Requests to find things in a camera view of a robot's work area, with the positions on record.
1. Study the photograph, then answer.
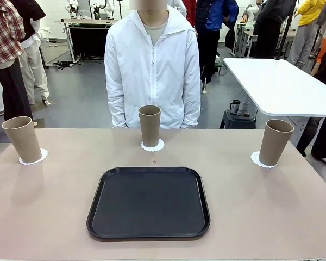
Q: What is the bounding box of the tall tan paper cup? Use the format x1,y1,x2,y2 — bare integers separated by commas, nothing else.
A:
2,116,42,164
138,105,162,149
258,119,295,167

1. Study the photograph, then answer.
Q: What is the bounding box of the white scalloped paper coaster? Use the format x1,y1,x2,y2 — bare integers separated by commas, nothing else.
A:
18,148,49,166
140,138,165,152
250,151,280,169

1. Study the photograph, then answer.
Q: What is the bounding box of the person's left forearm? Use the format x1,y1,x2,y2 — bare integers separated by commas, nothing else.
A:
181,89,202,129

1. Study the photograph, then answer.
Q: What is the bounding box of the person's right forearm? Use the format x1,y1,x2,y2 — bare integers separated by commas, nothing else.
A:
107,89,128,129

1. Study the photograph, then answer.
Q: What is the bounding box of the person in white jacket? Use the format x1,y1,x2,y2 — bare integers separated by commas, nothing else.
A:
104,9,202,130

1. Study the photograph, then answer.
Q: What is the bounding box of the black step stool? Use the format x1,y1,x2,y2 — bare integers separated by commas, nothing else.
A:
219,109,256,129

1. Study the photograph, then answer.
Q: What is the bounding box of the black plastic serving tray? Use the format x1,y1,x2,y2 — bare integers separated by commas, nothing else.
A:
86,166,211,242

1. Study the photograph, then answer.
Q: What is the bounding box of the black silver travel mug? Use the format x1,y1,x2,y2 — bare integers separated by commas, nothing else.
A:
229,99,241,115

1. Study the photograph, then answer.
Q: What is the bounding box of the green black floor device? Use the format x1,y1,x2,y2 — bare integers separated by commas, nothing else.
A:
214,54,224,76

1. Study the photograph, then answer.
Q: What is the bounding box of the black hanging bag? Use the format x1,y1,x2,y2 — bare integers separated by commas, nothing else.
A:
224,27,236,50

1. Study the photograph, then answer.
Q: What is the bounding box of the workbench with black panel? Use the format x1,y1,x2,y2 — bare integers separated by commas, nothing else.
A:
61,18,117,62

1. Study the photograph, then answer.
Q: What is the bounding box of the white side table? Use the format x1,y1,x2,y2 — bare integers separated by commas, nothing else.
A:
222,58,326,144

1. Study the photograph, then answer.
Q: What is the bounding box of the person in red jacket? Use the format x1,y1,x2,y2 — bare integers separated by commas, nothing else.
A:
184,0,198,28

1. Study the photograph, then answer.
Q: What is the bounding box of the person in blue jacket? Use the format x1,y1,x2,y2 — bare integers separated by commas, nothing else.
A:
195,0,239,95

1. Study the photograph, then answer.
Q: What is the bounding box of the bystander in white top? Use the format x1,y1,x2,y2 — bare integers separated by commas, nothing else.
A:
168,0,187,17

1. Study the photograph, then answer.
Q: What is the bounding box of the grey background desk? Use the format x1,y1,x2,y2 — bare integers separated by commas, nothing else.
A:
233,23,297,59

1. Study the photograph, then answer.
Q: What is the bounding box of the person in black vest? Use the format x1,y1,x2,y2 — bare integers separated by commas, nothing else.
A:
10,0,50,106

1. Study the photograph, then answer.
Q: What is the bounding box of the person in dark jacket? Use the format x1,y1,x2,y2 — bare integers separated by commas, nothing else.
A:
253,0,298,59

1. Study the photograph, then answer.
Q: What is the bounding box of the black clamp pole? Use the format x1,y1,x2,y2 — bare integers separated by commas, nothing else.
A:
274,0,298,61

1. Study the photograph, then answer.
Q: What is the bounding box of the person in red plaid shirt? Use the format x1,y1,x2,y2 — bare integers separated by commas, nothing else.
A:
0,0,33,122

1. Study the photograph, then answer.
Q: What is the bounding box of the person in yellow top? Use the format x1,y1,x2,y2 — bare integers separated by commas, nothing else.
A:
286,0,326,69

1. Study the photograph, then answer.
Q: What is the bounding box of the black floor cable pile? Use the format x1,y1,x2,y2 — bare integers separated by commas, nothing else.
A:
53,59,81,69

